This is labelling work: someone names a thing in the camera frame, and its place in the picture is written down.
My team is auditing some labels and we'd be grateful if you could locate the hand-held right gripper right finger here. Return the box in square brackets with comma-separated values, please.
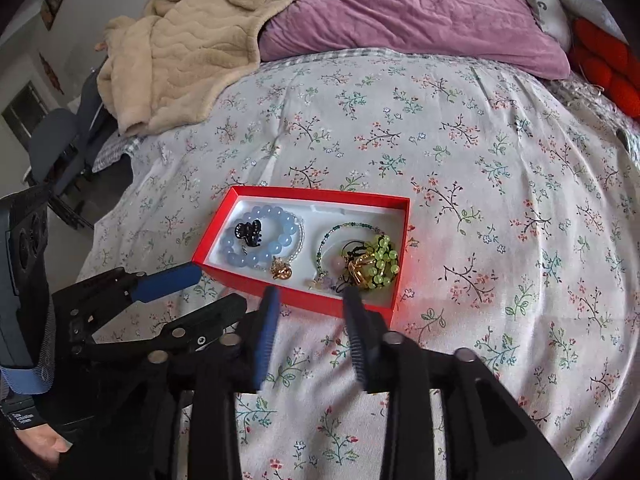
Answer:
[342, 287, 574, 480]

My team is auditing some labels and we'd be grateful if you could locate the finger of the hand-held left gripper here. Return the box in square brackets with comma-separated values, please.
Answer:
[74, 294, 249, 362]
[54, 261, 203, 332]

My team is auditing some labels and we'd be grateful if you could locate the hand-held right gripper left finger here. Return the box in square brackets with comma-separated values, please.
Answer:
[60, 287, 281, 480]

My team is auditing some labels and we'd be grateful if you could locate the red jewelry box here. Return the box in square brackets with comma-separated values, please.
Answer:
[191, 186, 412, 329]

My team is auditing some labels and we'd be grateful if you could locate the light blue bead bracelet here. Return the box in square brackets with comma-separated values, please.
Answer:
[220, 203, 300, 274]

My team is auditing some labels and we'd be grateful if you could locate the gold flower brooch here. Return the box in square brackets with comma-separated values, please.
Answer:
[270, 255, 294, 281]

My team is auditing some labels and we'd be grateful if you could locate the gold hair clip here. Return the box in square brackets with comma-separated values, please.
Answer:
[345, 254, 377, 287]

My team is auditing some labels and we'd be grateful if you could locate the black cord pink bead bracelet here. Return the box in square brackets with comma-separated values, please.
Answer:
[327, 240, 372, 294]

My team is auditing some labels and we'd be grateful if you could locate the black hair claw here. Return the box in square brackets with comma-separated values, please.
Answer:
[230, 218, 265, 250]

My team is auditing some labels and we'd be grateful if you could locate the light green bead bracelet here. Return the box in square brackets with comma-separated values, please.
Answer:
[362, 233, 401, 291]

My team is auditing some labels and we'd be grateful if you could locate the person's left hand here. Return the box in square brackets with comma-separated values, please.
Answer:
[0, 394, 74, 468]

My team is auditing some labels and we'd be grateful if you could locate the grey checked sheet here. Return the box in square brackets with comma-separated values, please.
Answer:
[91, 134, 147, 172]

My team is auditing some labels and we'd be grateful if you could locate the dark grey chair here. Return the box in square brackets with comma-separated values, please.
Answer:
[26, 55, 132, 231]

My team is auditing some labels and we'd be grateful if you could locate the dark window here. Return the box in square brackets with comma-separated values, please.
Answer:
[0, 80, 52, 144]

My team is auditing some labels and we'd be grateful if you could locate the floral bedsheet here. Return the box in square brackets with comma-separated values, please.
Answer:
[75, 47, 640, 480]

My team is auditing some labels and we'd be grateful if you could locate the beige quilted blanket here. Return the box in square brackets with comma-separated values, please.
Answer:
[96, 0, 317, 137]

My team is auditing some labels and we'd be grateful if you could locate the purple pillow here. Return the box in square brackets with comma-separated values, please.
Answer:
[259, 0, 572, 81]

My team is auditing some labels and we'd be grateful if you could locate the red orange cushion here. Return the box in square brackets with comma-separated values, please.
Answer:
[569, 17, 640, 121]

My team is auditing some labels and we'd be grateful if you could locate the white printed pillow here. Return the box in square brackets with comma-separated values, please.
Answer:
[504, 0, 622, 52]

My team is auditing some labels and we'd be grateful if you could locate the dark green beaded bracelet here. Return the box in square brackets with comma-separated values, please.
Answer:
[312, 220, 382, 292]

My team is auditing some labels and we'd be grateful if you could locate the white pearl bracelet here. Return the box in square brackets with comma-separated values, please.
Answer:
[287, 214, 307, 262]

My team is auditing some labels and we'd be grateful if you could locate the red wall ornament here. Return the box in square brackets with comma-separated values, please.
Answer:
[39, 52, 67, 96]

